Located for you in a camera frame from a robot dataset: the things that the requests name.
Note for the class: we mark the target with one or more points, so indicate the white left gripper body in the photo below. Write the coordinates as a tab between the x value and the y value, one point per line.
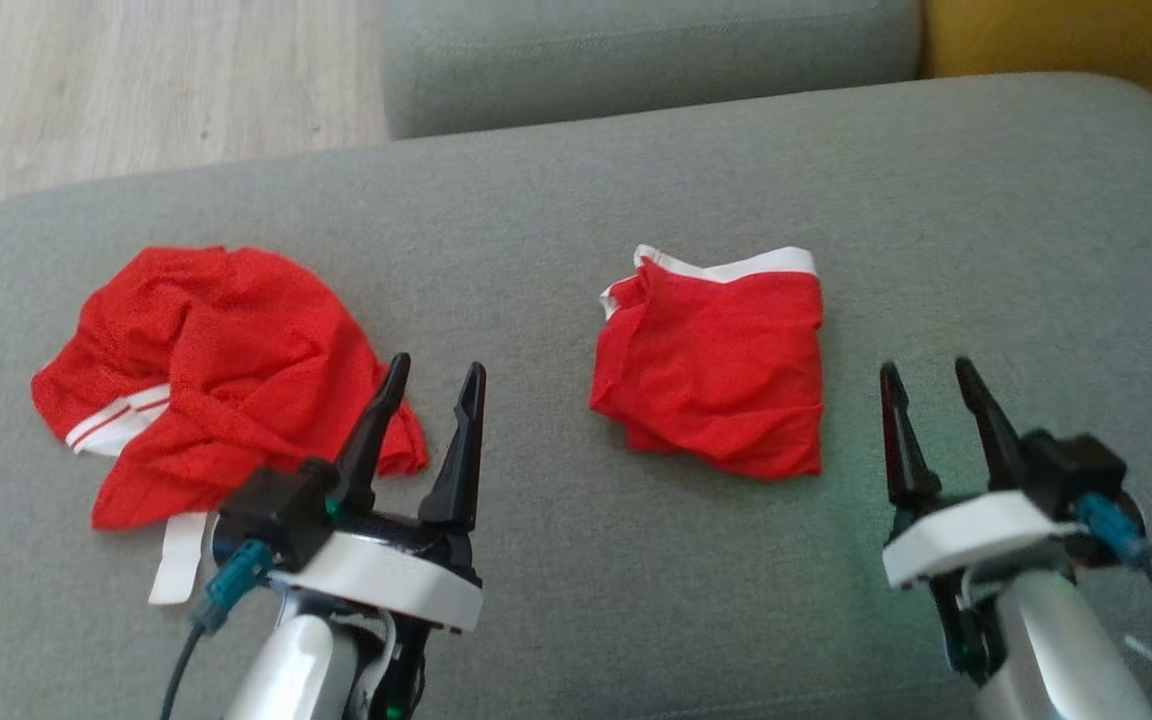
386	575

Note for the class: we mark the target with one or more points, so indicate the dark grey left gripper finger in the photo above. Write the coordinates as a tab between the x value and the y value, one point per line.
458	470
371	440

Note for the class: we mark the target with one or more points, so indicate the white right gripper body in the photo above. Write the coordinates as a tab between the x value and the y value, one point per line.
976	535

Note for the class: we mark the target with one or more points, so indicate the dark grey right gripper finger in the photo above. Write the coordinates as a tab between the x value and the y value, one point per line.
996	430
908	450

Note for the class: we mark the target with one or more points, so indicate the red shirt with white stripes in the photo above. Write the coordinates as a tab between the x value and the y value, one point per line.
226	350

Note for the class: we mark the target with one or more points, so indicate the red shorts with white waistband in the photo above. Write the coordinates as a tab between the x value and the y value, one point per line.
716	370

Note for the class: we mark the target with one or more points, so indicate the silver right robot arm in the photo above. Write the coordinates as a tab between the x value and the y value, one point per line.
1056	650

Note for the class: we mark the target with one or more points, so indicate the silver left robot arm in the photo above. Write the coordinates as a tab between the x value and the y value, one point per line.
286	670

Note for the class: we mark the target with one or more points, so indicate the yellow and grey sofa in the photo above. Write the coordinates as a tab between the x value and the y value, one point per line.
576	190

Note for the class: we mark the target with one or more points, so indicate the large yellow sofa back cushion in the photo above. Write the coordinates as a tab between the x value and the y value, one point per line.
1066	40

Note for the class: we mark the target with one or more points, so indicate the large grey sofa seat cushion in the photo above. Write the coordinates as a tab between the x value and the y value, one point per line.
636	60

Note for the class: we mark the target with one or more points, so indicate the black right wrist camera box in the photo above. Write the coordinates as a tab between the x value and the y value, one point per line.
1076	470

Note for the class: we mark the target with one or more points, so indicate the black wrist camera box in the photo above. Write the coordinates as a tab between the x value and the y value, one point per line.
271	515
1076	470

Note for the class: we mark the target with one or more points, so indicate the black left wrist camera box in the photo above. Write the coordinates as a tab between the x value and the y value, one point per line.
271	515

